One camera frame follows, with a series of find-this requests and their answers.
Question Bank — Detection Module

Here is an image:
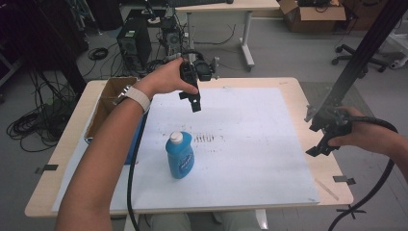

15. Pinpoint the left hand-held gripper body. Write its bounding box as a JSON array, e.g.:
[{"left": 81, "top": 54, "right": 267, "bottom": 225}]
[{"left": 178, "top": 49, "right": 215, "bottom": 114}]

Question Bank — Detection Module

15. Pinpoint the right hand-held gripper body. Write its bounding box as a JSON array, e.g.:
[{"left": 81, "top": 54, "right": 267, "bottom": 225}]
[{"left": 309, "top": 106, "right": 354, "bottom": 152}]

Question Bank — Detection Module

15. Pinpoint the blue detergent bottle white cap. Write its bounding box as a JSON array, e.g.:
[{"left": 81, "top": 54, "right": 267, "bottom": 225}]
[{"left": 165, "top": 130, "right": 195, "bottom": 180}]

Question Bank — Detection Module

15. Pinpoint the person's left hand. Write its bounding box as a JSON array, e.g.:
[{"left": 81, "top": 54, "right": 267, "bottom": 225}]
[{"left": 136, "top": 57, "right": 200, "bottom": 98}]

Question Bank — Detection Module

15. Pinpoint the person's right hand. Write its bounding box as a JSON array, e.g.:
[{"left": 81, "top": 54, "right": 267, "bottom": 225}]
[{"left": 326, "top": 105, "right": 399, "bottom": 162}]

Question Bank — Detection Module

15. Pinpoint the light wooden table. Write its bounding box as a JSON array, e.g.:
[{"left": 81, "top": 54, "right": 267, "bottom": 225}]
[{"left": 24, "top": 76, "right": 354, "bottom": 218}]

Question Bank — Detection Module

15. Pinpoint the small black computer case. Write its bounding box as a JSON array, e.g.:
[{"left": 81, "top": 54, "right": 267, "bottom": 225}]
[{"left": 159, "top": 16, "right": 185, "bottom": 56}]

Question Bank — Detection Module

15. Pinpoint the black tape strip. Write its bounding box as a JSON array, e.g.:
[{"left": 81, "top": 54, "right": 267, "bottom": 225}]
[
  {"left": 34, "top": 164, "right": 60, "bottom": 175},
  {"left": 332, "top": 174, "right": 357, "bottom": 186}
]

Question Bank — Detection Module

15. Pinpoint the clear tape strip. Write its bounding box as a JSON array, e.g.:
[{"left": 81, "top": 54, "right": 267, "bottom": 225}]
[{"left": 314, "top": 177, "right": 340, "bottom": 202}]

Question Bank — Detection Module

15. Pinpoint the black computer tower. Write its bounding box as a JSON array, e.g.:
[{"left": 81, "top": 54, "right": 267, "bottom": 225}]
[{"left": 115, "top": 16, "right": 153, "bottom": 71}]

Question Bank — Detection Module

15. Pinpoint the white band wristwatch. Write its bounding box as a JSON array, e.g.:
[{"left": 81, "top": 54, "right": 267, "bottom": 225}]
[{"left": 113, "top": 84, "right": 152, "bottom": 114}]

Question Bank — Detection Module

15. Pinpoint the white leg office desk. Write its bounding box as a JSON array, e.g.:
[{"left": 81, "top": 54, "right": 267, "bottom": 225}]
[{"left": 174, "top": 0, "right": 282, "bottom": 72}]

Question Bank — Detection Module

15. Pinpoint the white board mat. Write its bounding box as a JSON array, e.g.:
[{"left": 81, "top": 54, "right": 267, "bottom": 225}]
[{"left": 51, "top": 87, "right": 321, "bottom": 214}]

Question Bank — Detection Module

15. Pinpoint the black office chair base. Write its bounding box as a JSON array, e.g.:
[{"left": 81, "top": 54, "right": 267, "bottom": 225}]
[{"left": 331, "top": 43, "right": 390, "bottom": 73}]

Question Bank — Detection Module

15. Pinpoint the open cardboard box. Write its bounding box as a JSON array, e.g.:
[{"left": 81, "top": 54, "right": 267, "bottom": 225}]
[{"left": 84, "top": 76, "right": 140, "bottom": 145}]

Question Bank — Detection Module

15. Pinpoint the large cardboard box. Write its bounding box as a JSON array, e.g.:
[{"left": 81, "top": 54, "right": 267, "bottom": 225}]
[{"left": 278, "top": 0, "right": 348, "bottom": 34}]

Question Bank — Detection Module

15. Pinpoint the dark curtain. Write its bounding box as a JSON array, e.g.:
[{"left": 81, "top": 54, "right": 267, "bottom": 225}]
[{"left": 0, "top": 0, "right": 89, "bottom": 97}]

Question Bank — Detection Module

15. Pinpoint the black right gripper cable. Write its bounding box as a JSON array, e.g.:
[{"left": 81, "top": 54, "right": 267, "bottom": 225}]
[{"left": 326, "top": 115, "right": 399, "bottom": 231}]

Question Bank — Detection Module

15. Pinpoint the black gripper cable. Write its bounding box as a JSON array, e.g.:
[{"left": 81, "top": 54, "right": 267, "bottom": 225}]
[
  {"left": 326, "top": 115, "right": 399, "bottom": 231},
  {"left": 126, "top": 109, "right": 150, "bottom": 231}
]

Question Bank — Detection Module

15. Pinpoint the black metal stand post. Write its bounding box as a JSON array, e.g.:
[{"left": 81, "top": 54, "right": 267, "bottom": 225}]
[{"left": 316, "top": 0, "right": 408, "bottom": 114}]

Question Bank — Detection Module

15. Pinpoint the coiled black cable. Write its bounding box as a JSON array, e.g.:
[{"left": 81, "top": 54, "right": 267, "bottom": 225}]
[{"left": 87, "top": 46, "right": 110, "bottom": 62}]

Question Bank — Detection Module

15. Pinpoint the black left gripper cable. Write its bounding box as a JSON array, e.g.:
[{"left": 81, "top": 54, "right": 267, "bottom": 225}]
[{"left": 126, "top": 109, "right": 150, "bottom": 231}]

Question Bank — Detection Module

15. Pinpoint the tangle of black floor cables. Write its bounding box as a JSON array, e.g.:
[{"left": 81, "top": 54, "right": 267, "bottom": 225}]
[{"left": 6, "top": 68, "right": 80, "bottom": 153}]

